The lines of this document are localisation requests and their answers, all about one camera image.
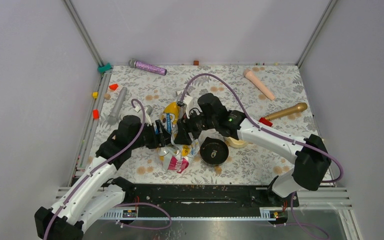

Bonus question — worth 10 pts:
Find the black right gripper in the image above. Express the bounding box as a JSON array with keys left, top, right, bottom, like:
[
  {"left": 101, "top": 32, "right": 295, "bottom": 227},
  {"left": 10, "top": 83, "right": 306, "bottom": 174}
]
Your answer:
[{"left": 173, "top": 107, "right": 217, "bottom": 147}]

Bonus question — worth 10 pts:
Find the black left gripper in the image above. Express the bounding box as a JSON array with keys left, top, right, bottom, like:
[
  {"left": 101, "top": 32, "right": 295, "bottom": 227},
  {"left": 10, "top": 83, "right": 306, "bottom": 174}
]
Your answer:
[{"left": 131, "top": 120, "right": 175, "bottom": 150}]

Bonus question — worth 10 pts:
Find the cat print pet food bag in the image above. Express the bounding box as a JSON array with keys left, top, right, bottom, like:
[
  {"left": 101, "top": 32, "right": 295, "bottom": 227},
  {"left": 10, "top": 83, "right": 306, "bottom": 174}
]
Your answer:
[{"left": 158, "top": 102, "right": 200, "bottom": 174}]

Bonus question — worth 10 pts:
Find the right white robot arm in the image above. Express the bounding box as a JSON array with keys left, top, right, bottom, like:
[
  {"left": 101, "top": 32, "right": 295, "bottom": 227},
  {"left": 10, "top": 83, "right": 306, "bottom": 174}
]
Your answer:
[{"left": 174, "top": 93, "right": 332, "bottom": 206}]

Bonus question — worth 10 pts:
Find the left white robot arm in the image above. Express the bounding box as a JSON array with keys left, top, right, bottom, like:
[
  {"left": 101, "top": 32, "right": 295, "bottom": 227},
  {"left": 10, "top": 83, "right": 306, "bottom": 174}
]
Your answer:
[{"left": 34, "top": 115, "right": 173, "bottom": 240}]

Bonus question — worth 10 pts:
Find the black pet bowl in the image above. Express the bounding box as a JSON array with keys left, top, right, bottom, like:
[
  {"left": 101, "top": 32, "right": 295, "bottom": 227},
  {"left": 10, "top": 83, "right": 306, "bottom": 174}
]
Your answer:
[{"left": 199, "top": 137, "right": 229, "bottom": 167}]

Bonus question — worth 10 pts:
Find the cream pet bowl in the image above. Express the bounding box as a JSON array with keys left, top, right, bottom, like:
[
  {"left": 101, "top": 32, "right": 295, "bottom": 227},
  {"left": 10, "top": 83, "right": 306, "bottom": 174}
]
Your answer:
[{"left": 224, "top": 137, "right": 248, "bottom": 149}]

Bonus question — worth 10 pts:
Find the grey toy microphone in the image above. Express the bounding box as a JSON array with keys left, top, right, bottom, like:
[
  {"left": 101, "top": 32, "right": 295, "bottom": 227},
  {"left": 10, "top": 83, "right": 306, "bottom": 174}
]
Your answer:
[{"left": 107, "top": 86, "right": 128, "bottom": 126}]

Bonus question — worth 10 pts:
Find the beige wooden block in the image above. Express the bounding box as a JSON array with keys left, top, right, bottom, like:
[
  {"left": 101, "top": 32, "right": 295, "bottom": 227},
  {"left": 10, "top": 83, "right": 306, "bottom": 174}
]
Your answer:
[{"left": 104, "top": 93, "right": 111, "bottom": 100}]

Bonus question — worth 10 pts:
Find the red roof-shaped block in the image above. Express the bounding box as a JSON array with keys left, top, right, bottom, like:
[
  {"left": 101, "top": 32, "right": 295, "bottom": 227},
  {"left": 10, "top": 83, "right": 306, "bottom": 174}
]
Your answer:
[{"left": 108, "top": 83, "right": 119, "bottom": 91}]

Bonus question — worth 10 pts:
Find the pink toy microphone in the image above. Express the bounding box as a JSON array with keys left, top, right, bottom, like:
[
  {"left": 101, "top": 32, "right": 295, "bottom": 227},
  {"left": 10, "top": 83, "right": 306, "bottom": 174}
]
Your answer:
[{"left": 243, "top": 69, "right": 276, "bottom": 101}]

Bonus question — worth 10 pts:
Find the purple glitter toy microphone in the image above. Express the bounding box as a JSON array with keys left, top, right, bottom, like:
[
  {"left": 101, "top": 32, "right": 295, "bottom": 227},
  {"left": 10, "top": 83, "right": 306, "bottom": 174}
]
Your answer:
[{"left": 128, "top": 58, "right": 167, "bottom": 76}]

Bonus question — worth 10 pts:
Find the teal toy block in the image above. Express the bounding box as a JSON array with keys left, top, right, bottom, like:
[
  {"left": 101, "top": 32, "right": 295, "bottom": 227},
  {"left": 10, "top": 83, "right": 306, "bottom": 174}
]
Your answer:
[{"left": 97, "top": 63, "right": 113, "bottom": 74}]

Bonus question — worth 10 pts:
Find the floral patterned table mat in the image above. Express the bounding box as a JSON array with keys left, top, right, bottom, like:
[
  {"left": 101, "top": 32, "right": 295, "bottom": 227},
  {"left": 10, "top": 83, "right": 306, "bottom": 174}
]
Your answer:
[{"left": 78, "top": 65, "right": 308, "bottom": 185}]

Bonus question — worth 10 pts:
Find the gold toy microphone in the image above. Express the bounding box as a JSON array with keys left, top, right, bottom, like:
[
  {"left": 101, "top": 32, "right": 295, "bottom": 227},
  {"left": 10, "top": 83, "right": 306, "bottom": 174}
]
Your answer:
[{"left": 263, "top": 102, "right": 308, "bottom": 121}]

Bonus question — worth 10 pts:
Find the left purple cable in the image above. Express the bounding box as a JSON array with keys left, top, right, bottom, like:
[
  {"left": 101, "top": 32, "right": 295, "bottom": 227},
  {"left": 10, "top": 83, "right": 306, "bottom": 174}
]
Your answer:
[{"left": 42, "top": 98, "right": 147, "bottom": 240}]

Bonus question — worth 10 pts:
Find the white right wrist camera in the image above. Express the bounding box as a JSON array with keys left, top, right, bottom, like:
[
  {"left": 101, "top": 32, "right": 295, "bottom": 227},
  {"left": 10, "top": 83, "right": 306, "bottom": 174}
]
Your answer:
[{"left": 176, "top": 90, "right": 195, "bottom": 119}]

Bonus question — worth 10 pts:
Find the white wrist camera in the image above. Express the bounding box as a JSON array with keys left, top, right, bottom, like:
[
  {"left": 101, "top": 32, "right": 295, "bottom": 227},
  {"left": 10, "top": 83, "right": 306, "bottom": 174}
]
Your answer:
[
  {"left": 134, "top": 105, "right": 153, "bottom": 125},
  {"left": 176, "top": 90, "right": 195, "bottom": 119}
]

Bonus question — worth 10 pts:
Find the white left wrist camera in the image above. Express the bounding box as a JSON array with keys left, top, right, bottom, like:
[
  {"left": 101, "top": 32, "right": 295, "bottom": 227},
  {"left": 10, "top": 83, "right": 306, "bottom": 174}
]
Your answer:
[{"left": 134, "top": 105, "right": 153, "bottom": 125}]

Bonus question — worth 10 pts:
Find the red block at left rail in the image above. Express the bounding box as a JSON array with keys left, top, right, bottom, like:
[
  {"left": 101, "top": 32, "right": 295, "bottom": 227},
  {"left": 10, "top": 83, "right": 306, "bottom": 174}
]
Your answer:
[{"left": 92, "top": 109, "right": 100, "bottom": 120}]

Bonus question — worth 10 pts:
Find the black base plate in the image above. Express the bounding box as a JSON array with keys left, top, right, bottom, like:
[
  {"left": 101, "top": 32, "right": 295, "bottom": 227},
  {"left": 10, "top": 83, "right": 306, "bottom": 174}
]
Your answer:
[{"left": 123, "top": 184, "right": 299, "bottom": 218}]

